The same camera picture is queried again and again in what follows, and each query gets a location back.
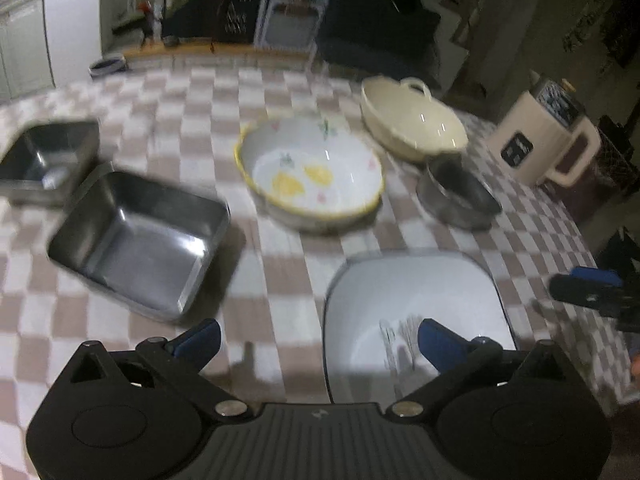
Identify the white kitchen cabinets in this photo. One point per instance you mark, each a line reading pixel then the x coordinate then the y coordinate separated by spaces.
pixel 22 50

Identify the white toy kitchen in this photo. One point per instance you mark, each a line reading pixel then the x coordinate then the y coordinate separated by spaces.
pixel 292 20

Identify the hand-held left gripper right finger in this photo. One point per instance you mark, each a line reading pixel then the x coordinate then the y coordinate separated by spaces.
pixel 440 345

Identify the black chalkboard cabinet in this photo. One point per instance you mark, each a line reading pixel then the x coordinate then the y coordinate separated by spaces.
pixel 220 15

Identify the dark round trash bin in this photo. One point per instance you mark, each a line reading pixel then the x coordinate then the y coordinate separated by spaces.
pixel 106 66

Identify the checkered tablecloth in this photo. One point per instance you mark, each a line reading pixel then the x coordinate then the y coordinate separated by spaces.
pixel 165 105

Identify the steel square tray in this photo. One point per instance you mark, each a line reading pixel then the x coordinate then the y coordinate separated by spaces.
pixel 140 245
pixel 45 160

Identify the floral bowl with yellow rim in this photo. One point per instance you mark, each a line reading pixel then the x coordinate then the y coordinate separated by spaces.
pixel 310 175

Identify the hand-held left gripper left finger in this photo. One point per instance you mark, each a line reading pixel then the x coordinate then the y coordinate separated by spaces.
pixel 197 342

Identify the chair with dark cloth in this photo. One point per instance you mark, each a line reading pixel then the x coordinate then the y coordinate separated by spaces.
pixel 380 35

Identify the white square plate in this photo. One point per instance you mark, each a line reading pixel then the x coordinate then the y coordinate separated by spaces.
pixel 370 310

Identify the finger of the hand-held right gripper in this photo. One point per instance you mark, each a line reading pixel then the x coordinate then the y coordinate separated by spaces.
pixel 590 287

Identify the round steel bowl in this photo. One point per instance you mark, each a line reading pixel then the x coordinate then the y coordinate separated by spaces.
pixel 455 195

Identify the white refrigerator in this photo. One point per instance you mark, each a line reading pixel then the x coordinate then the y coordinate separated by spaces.
pixel 72 20

